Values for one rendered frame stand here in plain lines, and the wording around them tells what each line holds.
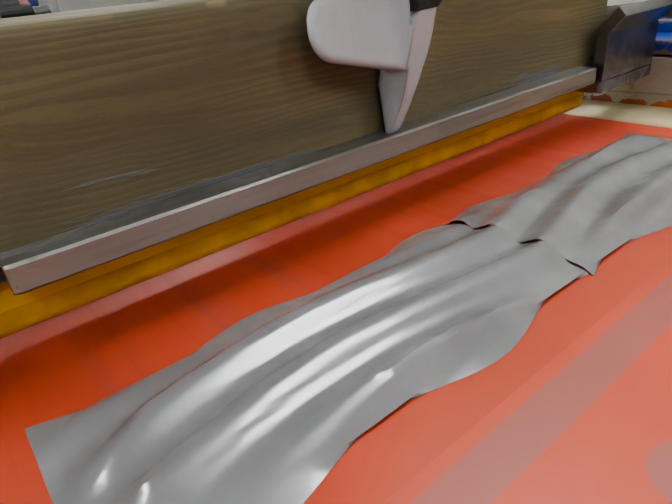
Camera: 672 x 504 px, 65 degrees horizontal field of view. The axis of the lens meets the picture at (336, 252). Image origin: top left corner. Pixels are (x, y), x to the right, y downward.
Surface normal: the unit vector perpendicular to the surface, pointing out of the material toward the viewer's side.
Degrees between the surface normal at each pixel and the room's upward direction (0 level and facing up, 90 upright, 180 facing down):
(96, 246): 90
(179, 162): 90
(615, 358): 0
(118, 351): 0
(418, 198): 0
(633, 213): 42
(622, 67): 90
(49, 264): 90
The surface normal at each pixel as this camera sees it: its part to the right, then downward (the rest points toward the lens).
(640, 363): -0.10, -0.88
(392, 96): -0.77, 0.37
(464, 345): 0.34, -0.43
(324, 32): 0.62, 0.21
